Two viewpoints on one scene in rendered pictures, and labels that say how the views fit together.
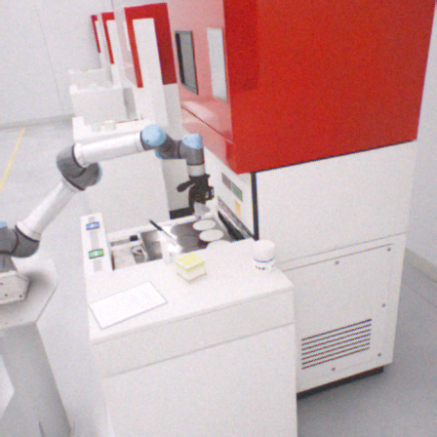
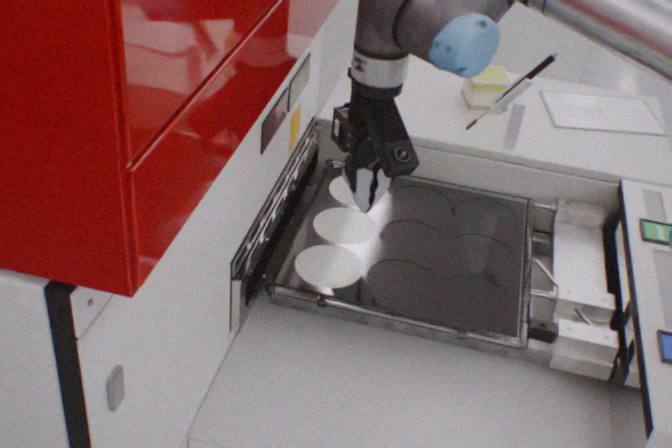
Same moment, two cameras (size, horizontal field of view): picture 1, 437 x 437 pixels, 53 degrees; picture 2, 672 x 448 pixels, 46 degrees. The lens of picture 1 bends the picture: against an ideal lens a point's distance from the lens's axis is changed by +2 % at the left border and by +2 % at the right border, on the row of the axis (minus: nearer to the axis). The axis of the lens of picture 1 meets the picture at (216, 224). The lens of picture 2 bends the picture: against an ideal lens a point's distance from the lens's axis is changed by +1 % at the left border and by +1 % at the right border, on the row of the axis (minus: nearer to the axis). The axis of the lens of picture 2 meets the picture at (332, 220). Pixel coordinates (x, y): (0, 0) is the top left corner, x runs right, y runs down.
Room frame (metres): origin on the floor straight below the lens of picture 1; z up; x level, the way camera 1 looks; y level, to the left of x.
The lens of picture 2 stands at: (2.54, 0.44, 1.63)
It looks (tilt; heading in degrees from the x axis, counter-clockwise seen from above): 35 degrees down; 205
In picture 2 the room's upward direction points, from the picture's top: 6 degrees clockwise
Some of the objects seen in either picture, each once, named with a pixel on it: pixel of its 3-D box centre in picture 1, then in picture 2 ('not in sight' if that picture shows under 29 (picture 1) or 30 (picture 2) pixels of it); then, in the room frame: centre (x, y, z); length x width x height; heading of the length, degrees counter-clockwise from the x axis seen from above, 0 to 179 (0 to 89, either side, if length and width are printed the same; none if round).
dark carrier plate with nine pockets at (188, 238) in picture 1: (186, 241); (411, 240); (1.59, 0.13, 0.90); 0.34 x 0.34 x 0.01; 15
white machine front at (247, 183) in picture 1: (220, 188); (236, 214); (1.83, -0.03, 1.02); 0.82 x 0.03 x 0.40; 15
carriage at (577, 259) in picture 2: (125, 263); (577, 285); (1.50, 0.38, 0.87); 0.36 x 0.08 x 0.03; 15
